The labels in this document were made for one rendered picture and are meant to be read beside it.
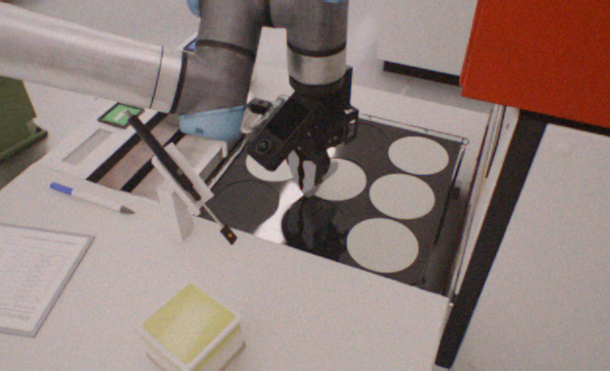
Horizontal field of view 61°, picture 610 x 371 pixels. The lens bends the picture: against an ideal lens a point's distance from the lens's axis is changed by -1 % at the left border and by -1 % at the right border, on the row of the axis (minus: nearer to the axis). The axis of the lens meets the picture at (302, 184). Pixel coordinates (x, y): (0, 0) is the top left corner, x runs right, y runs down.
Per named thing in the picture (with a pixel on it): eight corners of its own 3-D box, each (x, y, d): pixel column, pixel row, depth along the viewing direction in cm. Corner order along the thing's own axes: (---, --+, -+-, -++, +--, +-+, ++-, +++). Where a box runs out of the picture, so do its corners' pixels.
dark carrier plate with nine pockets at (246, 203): (462, 144, 92) (462, 141, 91) (415, 294, 68) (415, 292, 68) (283, 102, 101) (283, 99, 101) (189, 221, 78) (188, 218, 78)
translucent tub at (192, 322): (249, 351, 55) (243, 315, 50) (197, 406, 50) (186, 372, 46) (199, 313, 58) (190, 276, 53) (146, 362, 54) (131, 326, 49)
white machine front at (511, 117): (515, 73, 124) (574, -114, 96) (449, 369, 68) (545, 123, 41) (502, 71, 124) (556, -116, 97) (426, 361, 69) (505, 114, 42)
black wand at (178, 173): (119, 116, 56) (125, 112, 55) (127, 109, 57) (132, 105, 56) (228, 246, 64) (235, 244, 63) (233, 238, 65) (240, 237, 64)
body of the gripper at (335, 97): (357, 143, 76) (364, 71, 68) (314, 169, 72) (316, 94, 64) (322, 120, 80) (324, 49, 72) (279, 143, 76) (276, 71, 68)
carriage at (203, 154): (259, 116, 105) (258, 104, 103) (154, 242, 81) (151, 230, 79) (224, 107, 108) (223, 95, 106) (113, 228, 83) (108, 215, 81)
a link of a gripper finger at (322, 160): (330, 186, 76) (331, 138, 70) (322, 191, 75) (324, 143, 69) (307, 171, 78) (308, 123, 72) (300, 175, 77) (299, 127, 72)
